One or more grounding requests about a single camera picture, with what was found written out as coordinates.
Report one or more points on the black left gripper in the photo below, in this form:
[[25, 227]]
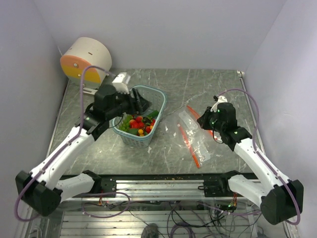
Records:
[[138, 104]]

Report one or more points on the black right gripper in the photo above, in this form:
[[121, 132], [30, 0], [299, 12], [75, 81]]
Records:
[[203, 120]]

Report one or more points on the light blue plastic basket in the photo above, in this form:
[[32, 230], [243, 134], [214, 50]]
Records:
[[158, 100]]

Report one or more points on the clear zip bag orange zipper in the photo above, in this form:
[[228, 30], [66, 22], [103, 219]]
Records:
[[187, 138]]

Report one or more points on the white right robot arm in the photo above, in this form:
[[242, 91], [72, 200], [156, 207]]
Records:
[[278, 197]]

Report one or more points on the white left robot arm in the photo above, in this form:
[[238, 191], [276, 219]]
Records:
[[42, 187]]

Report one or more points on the orange yellow toy tomato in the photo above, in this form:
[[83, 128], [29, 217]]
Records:
[[140, 132]]

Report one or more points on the green toy grape bunch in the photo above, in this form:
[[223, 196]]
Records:
[[125, 124]]

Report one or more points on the cream round drawer cabinet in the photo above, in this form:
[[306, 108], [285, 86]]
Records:
[[84, 52]]

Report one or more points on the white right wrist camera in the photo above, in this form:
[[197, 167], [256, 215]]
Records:
[[220, 99]]

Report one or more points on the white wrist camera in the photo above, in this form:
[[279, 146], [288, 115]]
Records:
[[120, 83], [220, 99]]

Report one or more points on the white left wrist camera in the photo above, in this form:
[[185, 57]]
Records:
[[120, 83]]

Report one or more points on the small white metal bracket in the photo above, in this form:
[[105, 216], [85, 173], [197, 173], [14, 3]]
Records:
[[89, 91]]

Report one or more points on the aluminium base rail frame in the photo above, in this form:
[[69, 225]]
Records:
[[182, 206]]

